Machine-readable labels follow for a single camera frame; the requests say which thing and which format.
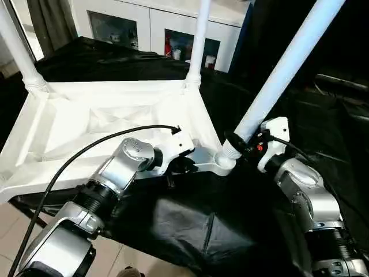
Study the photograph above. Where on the black low bench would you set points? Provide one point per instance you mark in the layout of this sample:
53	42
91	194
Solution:
343	82

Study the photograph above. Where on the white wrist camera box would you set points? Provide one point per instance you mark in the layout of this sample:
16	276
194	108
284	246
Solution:
274	138
176	144

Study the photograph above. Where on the black stand pole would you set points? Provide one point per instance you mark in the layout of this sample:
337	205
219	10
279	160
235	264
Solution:
31	214

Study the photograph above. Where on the grey curtain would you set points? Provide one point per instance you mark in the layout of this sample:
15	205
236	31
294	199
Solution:
52	23

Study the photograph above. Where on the small red bottle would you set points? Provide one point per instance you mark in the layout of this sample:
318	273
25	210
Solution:
169	49

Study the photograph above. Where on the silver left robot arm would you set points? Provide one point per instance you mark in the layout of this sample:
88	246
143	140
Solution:
115	173

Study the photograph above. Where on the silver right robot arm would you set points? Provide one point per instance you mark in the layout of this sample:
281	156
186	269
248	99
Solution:
311	196

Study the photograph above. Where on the white plastic table leg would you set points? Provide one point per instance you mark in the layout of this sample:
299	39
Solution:
17	52
198	40
288	63

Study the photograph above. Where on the white glass-door cabinet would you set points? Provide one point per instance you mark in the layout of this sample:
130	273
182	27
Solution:
144	17

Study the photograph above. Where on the black plastic mat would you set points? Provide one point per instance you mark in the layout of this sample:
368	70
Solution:
190	225

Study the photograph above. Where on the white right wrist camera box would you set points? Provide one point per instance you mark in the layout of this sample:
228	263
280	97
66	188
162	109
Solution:
274	138

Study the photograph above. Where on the white plastic table top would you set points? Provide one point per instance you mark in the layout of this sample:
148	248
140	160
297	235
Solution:
86	115

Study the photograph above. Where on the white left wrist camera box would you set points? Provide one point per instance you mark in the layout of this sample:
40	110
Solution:
176	144

